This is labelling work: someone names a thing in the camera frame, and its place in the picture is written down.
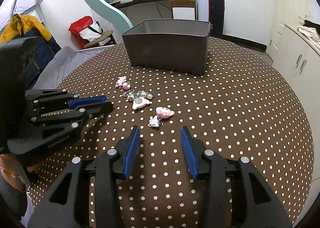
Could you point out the brown polka dot tablecloth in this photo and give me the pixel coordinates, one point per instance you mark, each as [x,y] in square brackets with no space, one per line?
[241,106]

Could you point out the small white pink charm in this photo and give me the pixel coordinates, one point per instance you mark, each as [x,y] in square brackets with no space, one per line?
[155,122]

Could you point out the pink kitty charm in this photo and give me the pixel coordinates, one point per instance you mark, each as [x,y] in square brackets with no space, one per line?
[164,112]

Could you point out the pink bear charm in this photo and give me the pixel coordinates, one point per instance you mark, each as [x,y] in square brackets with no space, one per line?
[122,83]

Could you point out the white sideboard cabinet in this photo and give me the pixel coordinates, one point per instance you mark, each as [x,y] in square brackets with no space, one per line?
[297,59]

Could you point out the yellow and navy jacket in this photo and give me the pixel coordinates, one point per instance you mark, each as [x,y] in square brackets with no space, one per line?
[21,26]

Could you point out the white and black suitcase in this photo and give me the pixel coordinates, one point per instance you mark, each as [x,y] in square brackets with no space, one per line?
[212,11]

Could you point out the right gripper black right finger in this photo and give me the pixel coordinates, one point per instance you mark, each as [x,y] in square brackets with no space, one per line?
[235,193]

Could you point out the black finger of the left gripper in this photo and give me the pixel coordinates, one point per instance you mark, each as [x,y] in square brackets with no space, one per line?
[45,101]
[47,134]

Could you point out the teal bunk bed frame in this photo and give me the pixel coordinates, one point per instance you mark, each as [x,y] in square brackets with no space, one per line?
[120,21]

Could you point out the white tote bag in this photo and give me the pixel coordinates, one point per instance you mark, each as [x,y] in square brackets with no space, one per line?
[92,32]

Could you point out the white and black clothes pile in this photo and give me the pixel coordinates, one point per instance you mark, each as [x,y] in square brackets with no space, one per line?
[311,31]

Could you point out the wooden stool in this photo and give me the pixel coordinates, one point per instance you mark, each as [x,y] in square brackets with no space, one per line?
[104,36]

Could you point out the small white door cabinet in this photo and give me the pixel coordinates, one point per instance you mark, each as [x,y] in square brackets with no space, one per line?
[183,9]

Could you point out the person's left hand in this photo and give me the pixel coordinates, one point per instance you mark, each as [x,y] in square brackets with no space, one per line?
[15,177]

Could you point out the dark grey storage box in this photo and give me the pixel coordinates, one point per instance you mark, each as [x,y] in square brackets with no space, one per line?
[169,44]

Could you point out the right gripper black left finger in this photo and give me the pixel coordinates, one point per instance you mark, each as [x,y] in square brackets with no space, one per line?
[66,203]

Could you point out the red bag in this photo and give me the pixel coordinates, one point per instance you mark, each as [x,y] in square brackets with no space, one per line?
[76,27]

